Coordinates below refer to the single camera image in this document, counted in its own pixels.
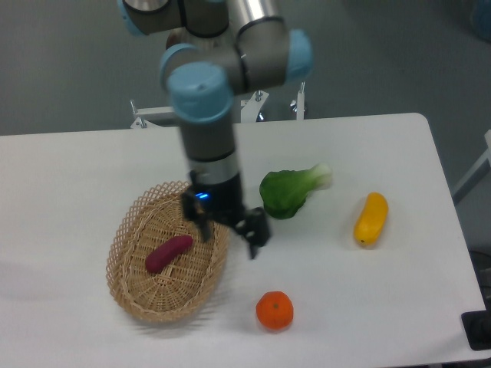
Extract black device at edge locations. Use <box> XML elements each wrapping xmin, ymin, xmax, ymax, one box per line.
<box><xmin>461</xmin><ymin>310</ymin><xmax>490</xmax><ymax>351</ymax></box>

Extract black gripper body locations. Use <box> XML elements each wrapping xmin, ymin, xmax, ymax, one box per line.
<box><xmin>189</xmin><ymin>170</ymin><xmax>246</xmax><ymax>226</ymax></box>

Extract white metal base frame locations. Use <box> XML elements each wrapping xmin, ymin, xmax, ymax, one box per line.
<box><xmin>130</xmin><ymin>80</ymin><xmax>307</xmax><ymax>129</ymax></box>

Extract yellow mango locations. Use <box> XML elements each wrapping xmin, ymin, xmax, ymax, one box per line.
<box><xmin>353</xmin><ymin>192</ymin><xmax>389</xmax><ymax>247</ymax></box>

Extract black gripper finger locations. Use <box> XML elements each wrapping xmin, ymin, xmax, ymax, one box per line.
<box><xmin>180</xmin><ymin>187</ymin><xmax>212</xmax><ymax>242</ymax></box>
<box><xmin>234</xmin><ymin>207</ymin><xmax>271</xmax><ymax>260</ymax></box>

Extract green bok choy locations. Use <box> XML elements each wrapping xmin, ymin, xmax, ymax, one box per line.
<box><xmin>259</xmin><ymin>163</ymin><xmax>333</xmax><ymax>219</ymax></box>

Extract woven wicker basket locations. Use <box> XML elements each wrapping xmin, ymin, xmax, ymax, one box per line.
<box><xmin>106</xmin><ymin>181</ymin><xmax>229</xmax><ymax>322</ymax></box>

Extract orange tangerine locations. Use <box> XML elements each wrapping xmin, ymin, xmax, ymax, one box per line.
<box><xmin>255</xmin><ymin>291</ymin><xmax>294</xmax><ymax>330</ymax></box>

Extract white frame at right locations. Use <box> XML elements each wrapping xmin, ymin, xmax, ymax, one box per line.
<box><xmin>451</xmin><ymin>130</ymin><xmax>490</xmax><ymax>205</ymax></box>

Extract purple sweet potato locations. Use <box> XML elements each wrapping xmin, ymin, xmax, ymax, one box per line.
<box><xmin>145</xmin><ymin>235</ymin><xmax>193</xmax><ymax>274</ymax></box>

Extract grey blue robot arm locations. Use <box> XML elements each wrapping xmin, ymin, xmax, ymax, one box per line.
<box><xmin>118</xmin><ymin>1</ymin><xmax>313</xmax><ymax>256</ymax></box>

